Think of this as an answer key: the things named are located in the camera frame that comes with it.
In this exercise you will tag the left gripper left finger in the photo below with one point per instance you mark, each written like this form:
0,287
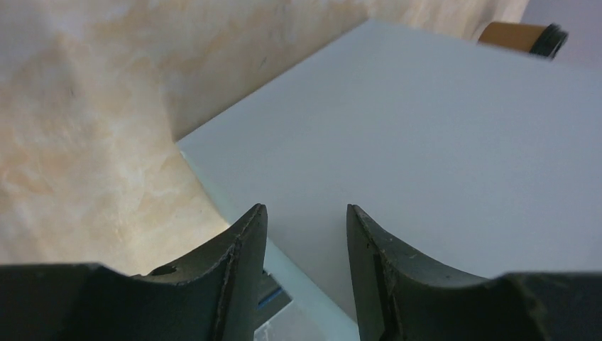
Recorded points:
211,293

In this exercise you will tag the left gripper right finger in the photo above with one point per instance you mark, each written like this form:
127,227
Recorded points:
402,294

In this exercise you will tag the light blue paper bag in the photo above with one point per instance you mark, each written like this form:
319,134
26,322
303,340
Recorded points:
486,161

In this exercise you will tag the brown paper coffee cup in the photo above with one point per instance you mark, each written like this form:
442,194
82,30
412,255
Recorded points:
514,36

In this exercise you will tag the black plastic cup lid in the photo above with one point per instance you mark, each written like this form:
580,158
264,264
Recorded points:
549,42

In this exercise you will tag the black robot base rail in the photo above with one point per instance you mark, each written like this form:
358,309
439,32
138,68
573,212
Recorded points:
272,298

